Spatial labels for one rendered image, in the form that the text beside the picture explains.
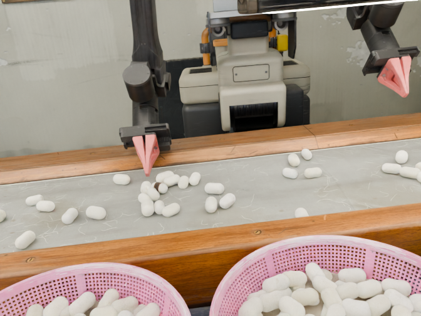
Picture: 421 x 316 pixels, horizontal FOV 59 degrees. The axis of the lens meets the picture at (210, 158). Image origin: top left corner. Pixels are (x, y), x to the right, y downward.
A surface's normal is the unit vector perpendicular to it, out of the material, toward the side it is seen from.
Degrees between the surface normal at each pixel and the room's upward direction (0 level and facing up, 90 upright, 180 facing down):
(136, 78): 38
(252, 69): 98
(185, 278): 90
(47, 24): 90
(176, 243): 0
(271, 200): 0
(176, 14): 90
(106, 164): 45
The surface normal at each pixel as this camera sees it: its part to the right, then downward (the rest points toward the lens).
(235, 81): 0.02, 0.50
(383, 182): -0.08, -0.93
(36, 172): 0.00, -0.40
